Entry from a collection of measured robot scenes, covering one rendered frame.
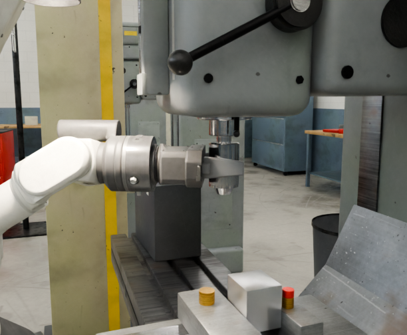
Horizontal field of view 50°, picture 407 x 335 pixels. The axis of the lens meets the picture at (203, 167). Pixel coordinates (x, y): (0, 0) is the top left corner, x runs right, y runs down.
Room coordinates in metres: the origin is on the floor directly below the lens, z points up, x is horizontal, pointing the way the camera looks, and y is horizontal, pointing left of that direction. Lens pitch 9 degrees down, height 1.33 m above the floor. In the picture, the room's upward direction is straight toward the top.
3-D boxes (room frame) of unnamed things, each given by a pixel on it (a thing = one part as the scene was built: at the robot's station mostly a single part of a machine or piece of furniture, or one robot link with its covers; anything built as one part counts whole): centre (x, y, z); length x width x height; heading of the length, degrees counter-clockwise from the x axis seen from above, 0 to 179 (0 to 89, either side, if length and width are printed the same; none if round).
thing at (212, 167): (0.65, -0.03, 1.23); 0.06 x 0.02 x 0.03; 87
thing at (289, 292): (0.56, -0.11, 1.07); 0.02 x 0.02 x 0.03
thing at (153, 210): (1.14, 0.10, 1.05); 0.22 x 0.12 x 0.20; 21
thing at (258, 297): (0.57, -0.07, 1.06); 0.06 x 0.05 x 0.06; 21
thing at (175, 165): (0.69, 0.06, 1.23); 0.13 x 0.12 x 0.10; 177
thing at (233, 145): (0.68, -0.03, 1.26); 0.05 x 0.05 x 0.01
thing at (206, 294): (0.57, 0.00, 1.07); 0.02 x 0.02 x 0.02
